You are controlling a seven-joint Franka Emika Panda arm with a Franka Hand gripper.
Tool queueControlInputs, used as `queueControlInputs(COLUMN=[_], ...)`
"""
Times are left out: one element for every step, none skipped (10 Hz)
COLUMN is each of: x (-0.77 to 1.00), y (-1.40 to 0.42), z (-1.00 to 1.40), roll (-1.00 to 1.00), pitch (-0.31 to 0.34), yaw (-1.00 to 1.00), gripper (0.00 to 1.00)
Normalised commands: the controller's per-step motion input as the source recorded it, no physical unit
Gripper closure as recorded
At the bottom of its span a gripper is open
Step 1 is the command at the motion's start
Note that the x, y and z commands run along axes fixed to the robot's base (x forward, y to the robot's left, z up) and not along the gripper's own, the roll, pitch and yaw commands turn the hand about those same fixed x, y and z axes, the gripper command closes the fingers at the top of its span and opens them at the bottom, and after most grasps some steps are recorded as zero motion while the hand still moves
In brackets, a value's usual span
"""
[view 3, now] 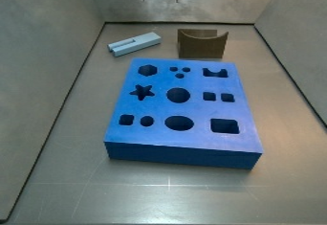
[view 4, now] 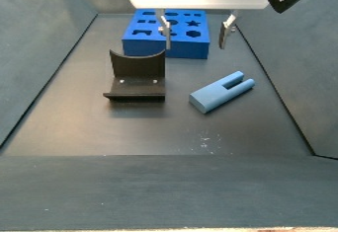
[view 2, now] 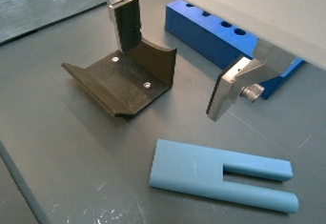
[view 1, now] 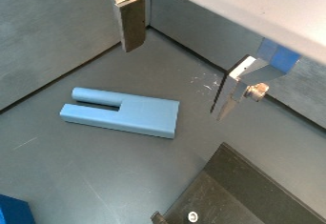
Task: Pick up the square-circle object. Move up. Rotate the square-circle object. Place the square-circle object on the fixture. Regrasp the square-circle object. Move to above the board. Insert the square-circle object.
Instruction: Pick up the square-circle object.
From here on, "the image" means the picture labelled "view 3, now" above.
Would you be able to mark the light blue square-circle object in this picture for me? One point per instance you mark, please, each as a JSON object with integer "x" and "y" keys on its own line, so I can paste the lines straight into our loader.
{"x": 132, "y": 44}

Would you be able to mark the black curved fixture stand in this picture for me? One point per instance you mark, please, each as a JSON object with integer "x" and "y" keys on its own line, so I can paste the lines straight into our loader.
{"x": 197, "y": 43}

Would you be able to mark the blue foam shape tray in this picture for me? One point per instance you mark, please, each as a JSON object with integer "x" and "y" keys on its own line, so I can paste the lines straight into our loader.
{"x": 182, "y": 114}

